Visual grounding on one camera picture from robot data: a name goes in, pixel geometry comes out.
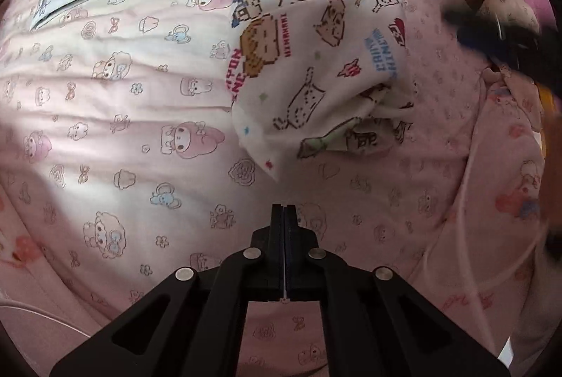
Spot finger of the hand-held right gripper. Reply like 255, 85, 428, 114
443, 1, 505, 53

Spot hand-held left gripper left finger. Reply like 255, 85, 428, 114
49, 203, 285, 377

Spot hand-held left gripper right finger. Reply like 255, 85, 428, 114
285, 205, 511, 377

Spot cartoon print pants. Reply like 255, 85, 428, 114
228, 0, 418, 183

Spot cream printed cushion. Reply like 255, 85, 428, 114
476, 0, 541, 35

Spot pink fleece blanket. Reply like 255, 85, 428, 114
0, 184, 115, 377
452, 65, 549, 316

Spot pink printed bed sheet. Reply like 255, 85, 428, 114
0, 0, 505, 377

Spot white cable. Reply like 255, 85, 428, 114
0, 302, 89, 336
419, 131, 547, 364

